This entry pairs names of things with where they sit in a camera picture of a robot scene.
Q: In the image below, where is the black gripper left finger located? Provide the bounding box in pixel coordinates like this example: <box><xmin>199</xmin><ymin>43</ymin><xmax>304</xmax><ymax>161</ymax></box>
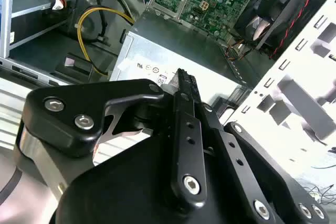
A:
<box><xmin>22</xmin><ymin>68</ymin><xmax>208</xmax><ymax>211</ymax></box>

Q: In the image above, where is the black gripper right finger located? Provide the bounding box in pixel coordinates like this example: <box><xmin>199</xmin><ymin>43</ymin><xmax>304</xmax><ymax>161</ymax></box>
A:
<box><xmin>187</xmin><ymin>76</ymin><xmax>331</xmax><ymax>224</ymax></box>

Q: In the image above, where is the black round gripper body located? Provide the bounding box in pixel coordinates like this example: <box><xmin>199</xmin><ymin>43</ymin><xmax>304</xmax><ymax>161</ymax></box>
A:
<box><xmin>51</xmin><ymin>102</ymin><xmax>264</xmax><ymax>224</ymax></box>

